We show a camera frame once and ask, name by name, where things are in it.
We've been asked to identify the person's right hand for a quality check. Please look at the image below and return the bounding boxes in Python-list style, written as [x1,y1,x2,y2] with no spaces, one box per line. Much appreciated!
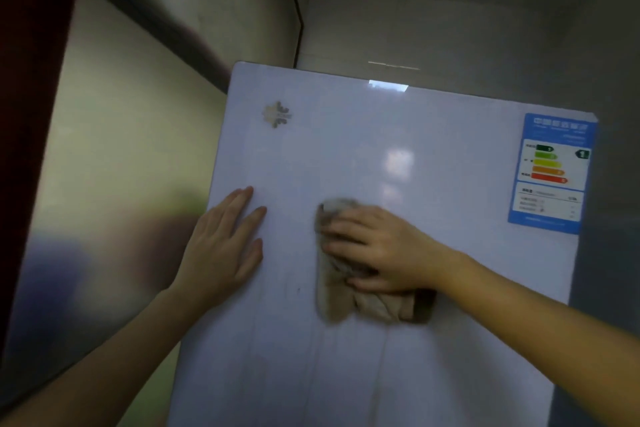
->
[319,205,455,295]

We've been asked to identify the person's left hand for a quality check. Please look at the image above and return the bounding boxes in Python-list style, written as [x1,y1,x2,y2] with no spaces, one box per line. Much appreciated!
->
[169,185,268,311]

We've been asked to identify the beige cleaning cloth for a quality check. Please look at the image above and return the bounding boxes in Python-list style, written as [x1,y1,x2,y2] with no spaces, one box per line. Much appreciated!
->
[314,198,438,326]

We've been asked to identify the person's left forearm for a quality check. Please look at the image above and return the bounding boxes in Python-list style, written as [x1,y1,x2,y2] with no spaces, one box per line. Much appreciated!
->
[0,287,203,427]

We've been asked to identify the person's right forearm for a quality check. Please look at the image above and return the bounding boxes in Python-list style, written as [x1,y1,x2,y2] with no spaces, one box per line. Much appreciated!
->
[431,249,640,427]

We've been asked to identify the gold snowflake logo sticker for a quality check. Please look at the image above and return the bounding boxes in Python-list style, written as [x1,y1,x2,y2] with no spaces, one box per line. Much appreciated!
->
[261,100,294,129]

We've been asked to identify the white refrigerator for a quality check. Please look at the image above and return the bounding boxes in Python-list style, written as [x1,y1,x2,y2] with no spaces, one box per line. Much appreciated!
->
[166,60,599,427]

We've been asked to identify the blue energy label sticker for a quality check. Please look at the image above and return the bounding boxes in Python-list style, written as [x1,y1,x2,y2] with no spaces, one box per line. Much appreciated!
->
[507,113,598,236]

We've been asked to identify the dark red curtain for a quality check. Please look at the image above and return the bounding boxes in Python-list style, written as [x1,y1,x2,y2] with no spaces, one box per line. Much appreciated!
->
[0,0,87,357]

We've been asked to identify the dark door frame bar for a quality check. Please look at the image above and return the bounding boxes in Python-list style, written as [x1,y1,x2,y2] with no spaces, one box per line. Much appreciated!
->
[82,0,232,95]

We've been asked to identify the black wall cable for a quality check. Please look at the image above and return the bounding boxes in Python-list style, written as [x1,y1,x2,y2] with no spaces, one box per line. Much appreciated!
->
[279,0,305,69]

